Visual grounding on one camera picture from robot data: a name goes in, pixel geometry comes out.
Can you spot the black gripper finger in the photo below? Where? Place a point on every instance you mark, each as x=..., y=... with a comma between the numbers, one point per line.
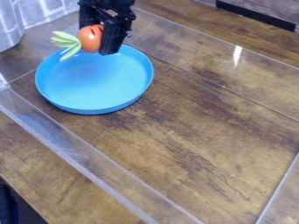
x=88, y=15
x=114, y=30

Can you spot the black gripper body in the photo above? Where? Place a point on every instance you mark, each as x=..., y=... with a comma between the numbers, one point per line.
x=118, y=6

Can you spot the orange toy carrot green leaves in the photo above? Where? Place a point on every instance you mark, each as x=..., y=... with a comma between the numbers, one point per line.
x=86, y=40

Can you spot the blue round plastic tray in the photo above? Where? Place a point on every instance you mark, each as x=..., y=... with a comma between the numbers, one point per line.
x=92, y=84

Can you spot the white grey patterned curtain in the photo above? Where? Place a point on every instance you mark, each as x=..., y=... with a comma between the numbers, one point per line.
x=21, y=14

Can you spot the dark baseboard strip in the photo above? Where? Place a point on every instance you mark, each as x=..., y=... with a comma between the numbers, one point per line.
x=276, y=22

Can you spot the clear acrylic enclosure panel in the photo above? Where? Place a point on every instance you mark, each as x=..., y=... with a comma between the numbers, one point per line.
x=150, y=206

